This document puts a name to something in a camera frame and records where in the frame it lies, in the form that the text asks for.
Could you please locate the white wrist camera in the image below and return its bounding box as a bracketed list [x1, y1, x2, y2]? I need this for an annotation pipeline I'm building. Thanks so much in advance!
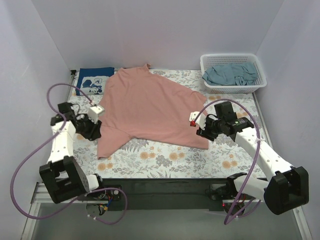
[189, 111, 206, 130]
[87, 104, 105, 124]

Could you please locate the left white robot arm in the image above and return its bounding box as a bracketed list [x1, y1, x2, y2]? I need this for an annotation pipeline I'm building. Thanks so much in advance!
[39, 102, 107, 204]

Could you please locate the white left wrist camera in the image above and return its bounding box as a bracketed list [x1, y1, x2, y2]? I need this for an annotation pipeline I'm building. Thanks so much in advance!
[87, 104, 105, 124]

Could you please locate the pink t shirt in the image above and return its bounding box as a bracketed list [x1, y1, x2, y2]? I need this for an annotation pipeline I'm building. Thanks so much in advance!
[97, 64, 209, 158]

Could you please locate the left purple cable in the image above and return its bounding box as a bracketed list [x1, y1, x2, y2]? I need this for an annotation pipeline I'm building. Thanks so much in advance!
[10, 83, 130, 225]

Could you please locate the folded navy printed t shirt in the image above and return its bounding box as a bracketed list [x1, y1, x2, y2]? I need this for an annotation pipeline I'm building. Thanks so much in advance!
[76, 67, 115, 95]

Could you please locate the white plastic laundry basket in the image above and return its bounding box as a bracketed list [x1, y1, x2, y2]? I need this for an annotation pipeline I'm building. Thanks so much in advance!
[200, 53, 267, 94]

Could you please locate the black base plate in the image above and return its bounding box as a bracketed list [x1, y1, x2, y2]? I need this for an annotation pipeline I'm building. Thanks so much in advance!
[77, 177, 256, 213]

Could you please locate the blue grey t shirt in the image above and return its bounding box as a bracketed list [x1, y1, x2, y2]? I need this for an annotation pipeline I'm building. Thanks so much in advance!
[202, 62, 258, 86]

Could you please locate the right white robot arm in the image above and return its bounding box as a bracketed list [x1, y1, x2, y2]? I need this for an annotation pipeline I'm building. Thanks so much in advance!
[189, 99, 309, 216]

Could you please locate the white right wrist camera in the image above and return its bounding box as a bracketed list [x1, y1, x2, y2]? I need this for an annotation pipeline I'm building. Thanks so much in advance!
[189, 111, 206, 130]

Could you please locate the aluminium frame rail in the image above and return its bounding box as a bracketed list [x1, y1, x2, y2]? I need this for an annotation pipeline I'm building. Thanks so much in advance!
[22, 183, 312, 240]

